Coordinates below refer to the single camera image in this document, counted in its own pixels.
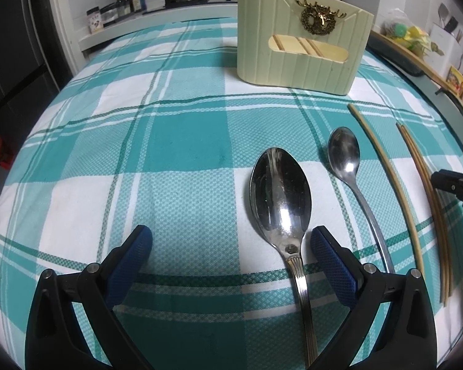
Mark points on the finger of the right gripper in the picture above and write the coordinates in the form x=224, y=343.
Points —
x=449, y=181

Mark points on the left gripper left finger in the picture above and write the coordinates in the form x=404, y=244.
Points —
x=54, y=338

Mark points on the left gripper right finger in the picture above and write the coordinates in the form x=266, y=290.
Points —
x=407, y=339

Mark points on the wooden chopstick group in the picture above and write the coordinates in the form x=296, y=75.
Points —
x=421, y=212
x=436, y=211

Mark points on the small steel spoon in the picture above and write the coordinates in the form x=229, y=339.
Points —
x=344, y=158

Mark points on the large steel spoon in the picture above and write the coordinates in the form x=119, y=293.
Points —
x=281, y=204

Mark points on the yellow box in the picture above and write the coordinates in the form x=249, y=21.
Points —
x=454, y=80

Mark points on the wooden cutting board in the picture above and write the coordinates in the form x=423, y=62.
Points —
x=399, y=56

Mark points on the white utensil holder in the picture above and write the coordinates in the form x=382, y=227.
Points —
x=446, y=37

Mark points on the bag of yellow green sponges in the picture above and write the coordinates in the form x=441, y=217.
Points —
x=404, y=32

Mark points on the cream utensil holder box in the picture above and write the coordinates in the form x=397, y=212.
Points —
x=308, y=44

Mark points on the teal plaid tablecloth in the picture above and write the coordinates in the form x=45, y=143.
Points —
x=158, y=130

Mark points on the dark refrigerator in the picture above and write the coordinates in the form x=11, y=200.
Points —
x=33, y=67

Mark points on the spice jar white label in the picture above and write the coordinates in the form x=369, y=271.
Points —
x=94, y=17

